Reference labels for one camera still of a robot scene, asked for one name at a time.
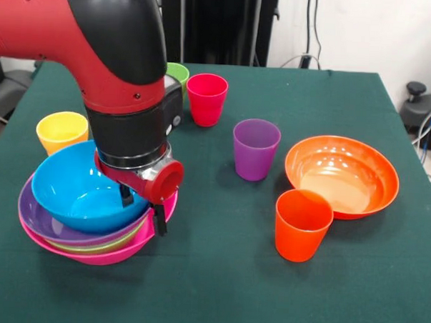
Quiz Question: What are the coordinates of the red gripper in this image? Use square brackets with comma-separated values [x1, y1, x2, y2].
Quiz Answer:
[90, 151, 186, 238]

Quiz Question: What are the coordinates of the grey cable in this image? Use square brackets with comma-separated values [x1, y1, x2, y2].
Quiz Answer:
[412, 100, 431, 146]

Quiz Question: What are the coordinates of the pink bowl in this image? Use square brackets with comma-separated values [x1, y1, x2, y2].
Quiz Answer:
[16, 170, 180, 269]

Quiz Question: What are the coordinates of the dark green tablecloth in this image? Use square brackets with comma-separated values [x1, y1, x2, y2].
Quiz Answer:
[0, 53, 431, 323]

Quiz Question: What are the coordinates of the black equipment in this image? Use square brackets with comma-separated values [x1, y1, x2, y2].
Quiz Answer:
[0, 55, 39, 126]

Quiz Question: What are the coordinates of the green bowl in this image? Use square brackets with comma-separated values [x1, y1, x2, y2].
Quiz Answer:
[45, 211, 148, 258]

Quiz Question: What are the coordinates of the yellow cup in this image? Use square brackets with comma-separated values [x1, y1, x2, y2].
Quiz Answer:
[34, 110, 91, 159]

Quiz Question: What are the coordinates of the purple cup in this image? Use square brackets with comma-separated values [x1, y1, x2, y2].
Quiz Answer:
[230, 117, 282, 183]

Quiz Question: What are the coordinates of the blue bowl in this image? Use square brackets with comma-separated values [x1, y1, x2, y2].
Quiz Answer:
[29, 137, 154, 237]

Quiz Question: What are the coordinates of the purple bowl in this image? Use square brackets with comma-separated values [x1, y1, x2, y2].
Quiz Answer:
[16, 176, 154, 248]

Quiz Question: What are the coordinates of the green cup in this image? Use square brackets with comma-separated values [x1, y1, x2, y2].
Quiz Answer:
[164, 61, 190, 101]

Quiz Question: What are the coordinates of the red cup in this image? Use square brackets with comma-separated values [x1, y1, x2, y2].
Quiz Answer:
[184, 72, 229, 129]

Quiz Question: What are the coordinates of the orange cup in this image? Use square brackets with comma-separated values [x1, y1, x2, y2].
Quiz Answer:
[273, 188, 336, 264]

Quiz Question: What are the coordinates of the orange bowl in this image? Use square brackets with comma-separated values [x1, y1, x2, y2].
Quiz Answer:
[282, 133, 402, 223]

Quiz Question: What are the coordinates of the black cable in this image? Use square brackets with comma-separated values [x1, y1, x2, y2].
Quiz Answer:
[304, 0, 313, 58]
[311, 0, 325, 70]

